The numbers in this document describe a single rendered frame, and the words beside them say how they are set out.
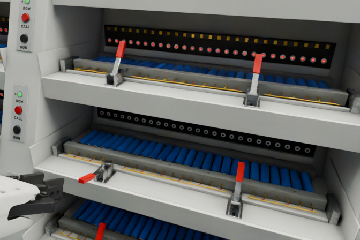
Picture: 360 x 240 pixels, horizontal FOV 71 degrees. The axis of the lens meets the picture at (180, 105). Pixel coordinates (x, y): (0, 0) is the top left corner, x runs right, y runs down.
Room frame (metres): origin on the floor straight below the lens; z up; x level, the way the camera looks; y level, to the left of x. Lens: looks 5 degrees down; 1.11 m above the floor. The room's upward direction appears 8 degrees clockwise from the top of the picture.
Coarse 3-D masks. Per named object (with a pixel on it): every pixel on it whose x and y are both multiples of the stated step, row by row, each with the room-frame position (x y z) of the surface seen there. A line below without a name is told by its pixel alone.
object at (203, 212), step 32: (64, 128) 0.61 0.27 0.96; (128, 128) 0.66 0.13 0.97; (32, 160) 0.52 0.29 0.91; (64, 160) 0.56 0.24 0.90; (96, 160) 0.56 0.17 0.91; (96, 192) 0.49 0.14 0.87; (128, 192) 0.47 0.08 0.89; (160, 192) 0.47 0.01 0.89; (192, 192) 0.48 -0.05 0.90; (224, 192) 0.48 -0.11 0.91; (320, 192) 0.50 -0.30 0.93; (192, 224) 0.45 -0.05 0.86; (224, 224) 0.42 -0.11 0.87; (256, 224) 0.41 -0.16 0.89; (288, 224) 0.42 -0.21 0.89; (320, 224) 0.42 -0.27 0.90; (352, 224) 0.38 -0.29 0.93
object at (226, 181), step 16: (64, 144) 0.58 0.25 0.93; (80, 144) 0.58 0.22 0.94; (112, 160) 0.55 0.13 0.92; (128, 160) 0.54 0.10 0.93; (144, 160) 0.53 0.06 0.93; (160, 160) 0.54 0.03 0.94; (160, 176) 0.51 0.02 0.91; (176, 176) 0.52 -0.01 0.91; (192, 176) 0.51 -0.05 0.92; (208, 176) 0.49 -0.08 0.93; (224, 176) 0.49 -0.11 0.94; (256, 192) 0.48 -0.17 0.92; (272, 192) 0.47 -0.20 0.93; (288, 192) 0.46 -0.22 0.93; (304, 192) 0.46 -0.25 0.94; (320, 208) 0.45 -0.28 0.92
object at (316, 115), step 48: (144, 48) 0.66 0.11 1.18; (192, 48) 0.62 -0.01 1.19; (240, 48) 0.59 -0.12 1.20; (288, 48) 0.56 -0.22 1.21; (48, 96) 0.54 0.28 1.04; (96, 96) 0.50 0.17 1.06; (144, 96) 0.47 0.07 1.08; (192, 96) 0.46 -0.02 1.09; (240, 96) 0.47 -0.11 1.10; (288, 96) 0.47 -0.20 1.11; (336, 96) 0.45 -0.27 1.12; (336, 144) 0.39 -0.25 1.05
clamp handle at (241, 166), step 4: (240, 164) 0.45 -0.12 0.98; (244, 164) 0.45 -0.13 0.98; (240, 168) 0.45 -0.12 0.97; (240, 172) 0.45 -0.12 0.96; (236, 176) 0.44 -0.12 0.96; (240, 176) 0.44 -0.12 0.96; (236, 180) 0.44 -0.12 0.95; (240, 180) 0.44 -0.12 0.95; (236, 184) 0.44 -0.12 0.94; (240, 184) 0.44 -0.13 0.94; (236, 188) 0.44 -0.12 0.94; (240, 188) 0.44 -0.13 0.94; (236, 192) 0.44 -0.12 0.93; (236, 196) 0.44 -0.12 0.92; (236, 200) 0.43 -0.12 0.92
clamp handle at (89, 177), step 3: (102, 168) 0.50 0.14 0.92; (105, 168) 0.50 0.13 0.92; (96, 171) 0.48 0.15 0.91; (99, 171) 0.49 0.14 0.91; (102, 171) 0.49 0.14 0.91; (87, 174) 0.46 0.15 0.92; (90, 174) 0.46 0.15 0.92; (93, 174) 0.46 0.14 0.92; (96, 174) 0.47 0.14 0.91; (99, 174) 0.48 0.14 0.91; (81, 177) 0.44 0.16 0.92; (84, 177) 0.44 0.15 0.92; (87, 177) 0.44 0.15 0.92; (90, 177) 0.45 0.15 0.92; (93, 177) 0.46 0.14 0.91; (78, 180) 0.43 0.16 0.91; (81, 180) 0.43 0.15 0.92; (84, 180) 0.43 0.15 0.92; (87, 180) 0.44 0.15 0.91; (90, 180) 0.45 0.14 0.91; (84, 183) 0.43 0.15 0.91
